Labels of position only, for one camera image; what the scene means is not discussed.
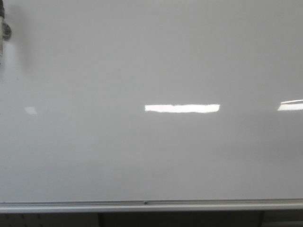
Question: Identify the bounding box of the black and white marker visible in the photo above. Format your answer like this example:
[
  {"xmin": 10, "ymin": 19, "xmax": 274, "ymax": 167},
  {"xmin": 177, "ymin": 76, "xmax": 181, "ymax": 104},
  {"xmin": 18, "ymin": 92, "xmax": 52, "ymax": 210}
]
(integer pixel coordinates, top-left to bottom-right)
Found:
[{"xmin": 0, "ymin": 0, "xmax": 12, "ymax": 56}]

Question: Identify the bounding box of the white whiteboard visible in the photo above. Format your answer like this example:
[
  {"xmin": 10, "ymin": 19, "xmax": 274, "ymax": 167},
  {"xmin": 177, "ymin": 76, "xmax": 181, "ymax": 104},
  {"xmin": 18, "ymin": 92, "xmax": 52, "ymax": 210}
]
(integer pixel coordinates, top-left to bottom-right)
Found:
[{"xmin": 0, "ymin": 0, "xmax": 303, "ymax": 213}]

